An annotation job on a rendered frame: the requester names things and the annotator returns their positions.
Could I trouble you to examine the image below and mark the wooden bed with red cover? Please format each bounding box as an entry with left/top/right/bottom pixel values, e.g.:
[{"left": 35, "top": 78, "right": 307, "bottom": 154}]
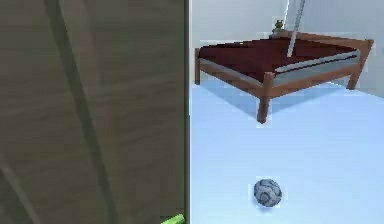
[{"left": 194, "top": 31, "right": 375, "bottom": 125}]

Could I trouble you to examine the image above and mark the grey patterned football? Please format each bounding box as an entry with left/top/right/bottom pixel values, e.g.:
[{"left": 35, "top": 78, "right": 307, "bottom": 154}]
[{"left": 253, "top": 178, "right": 283, "bottom": 208}]

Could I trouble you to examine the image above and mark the small potted house plant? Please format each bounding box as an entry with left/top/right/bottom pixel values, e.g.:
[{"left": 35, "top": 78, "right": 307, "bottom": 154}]
[{"left": 271, "top": 19, "right": 286, "bottom": 40}]

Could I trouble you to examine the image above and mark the grey slanted pole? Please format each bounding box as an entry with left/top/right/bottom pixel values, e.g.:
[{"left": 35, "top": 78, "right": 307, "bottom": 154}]
[{"left": 286, "top": 0, "right": 307, "bottom": 58}]

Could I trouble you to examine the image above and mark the green door handle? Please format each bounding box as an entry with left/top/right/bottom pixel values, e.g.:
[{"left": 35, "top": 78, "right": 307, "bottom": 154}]
[{"left": 160, "top": 213, "right": 186, "bottom": 224}]

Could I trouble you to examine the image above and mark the brown wooden door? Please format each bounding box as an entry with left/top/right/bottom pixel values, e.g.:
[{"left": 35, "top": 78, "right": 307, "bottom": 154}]
[{"left": 0, "top": 0, "right": 191, "bottom": 224}]

